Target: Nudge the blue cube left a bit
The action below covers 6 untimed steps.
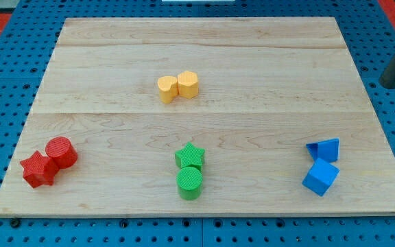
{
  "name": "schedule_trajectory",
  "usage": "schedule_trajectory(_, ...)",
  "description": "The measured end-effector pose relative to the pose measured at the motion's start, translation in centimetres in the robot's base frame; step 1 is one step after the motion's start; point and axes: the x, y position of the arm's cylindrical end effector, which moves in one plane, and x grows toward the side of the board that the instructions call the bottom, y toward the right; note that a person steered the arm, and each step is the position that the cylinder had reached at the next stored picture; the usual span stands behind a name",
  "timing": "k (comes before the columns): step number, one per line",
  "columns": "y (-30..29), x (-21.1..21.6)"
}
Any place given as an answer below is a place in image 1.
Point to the blue cube block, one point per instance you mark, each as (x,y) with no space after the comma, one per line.
(320,177)

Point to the blue triangle block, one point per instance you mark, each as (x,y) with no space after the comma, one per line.
(327,150)

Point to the yellow hexagon block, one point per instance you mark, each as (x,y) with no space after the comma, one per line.
(188,84)

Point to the green star block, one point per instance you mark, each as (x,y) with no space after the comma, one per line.
(190,156)

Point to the yellow heart block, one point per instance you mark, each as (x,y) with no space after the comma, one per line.
(167,88)

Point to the green cylinder block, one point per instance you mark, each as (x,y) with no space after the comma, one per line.
(189,181)

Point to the red cylinder block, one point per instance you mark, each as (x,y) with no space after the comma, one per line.
(61,151)

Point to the red star block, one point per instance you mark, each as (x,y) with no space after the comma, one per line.
(39,170)

